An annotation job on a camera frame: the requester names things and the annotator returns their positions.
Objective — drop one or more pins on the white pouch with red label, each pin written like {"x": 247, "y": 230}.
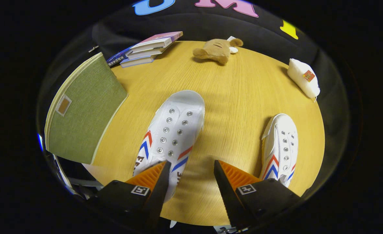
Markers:
{"x": 300, "y": 79}

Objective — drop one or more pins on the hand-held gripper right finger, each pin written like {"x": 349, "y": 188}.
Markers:
{"x": 230, "y": 201}

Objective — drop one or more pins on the white canvas shoe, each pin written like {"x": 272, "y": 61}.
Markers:
{"x": 178, "y": 117}
{"x": 281, "y": 136}

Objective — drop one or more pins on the light blue book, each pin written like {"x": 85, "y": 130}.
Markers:
{"x": 136, "y": 61}

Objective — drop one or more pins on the green fabric storage box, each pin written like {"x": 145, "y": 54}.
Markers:
{"x": 87, "y": 110}

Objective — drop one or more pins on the pink cover book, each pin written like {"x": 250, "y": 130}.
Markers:
{"x": 159, "y": 37}

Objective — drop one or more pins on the brown plush toy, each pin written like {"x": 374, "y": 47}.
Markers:
{"x": 216, "y": 50}

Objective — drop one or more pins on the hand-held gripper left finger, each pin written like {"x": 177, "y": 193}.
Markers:
{"x": 159, "y": 195}

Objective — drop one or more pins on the silver clip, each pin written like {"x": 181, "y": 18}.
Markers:
{"x": 93, "y": 48}

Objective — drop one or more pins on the dark blue book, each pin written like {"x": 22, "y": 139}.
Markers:
{"x": 115, "y": 59}

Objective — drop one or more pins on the black backdrop cloth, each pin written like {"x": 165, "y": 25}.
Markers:
{"x": 191, "y": 26}

